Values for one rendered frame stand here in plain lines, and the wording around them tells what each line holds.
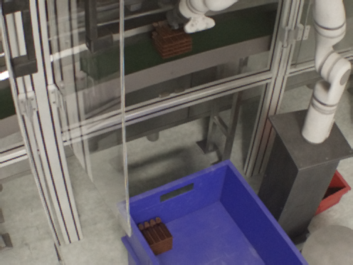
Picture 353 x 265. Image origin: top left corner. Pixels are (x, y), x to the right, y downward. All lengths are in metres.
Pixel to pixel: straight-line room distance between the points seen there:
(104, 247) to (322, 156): 0.91
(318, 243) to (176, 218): 0.53
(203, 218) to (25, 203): 0.79
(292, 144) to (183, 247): 0.50
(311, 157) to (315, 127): 0.10
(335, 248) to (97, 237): 0.93
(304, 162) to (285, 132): 0.13
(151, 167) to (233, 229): 0.59
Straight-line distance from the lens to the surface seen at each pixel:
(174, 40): 1.48
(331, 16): 1.12
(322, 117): 1.42
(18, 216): 1.97
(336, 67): 1.31
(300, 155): 1.46
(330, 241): 1.67
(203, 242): 1.59
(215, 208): 1.68
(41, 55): 1.18
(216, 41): 1.59
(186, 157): 2.11
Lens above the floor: 1.59
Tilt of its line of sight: 46 degrees down
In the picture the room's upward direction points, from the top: 4 degrees clockwise
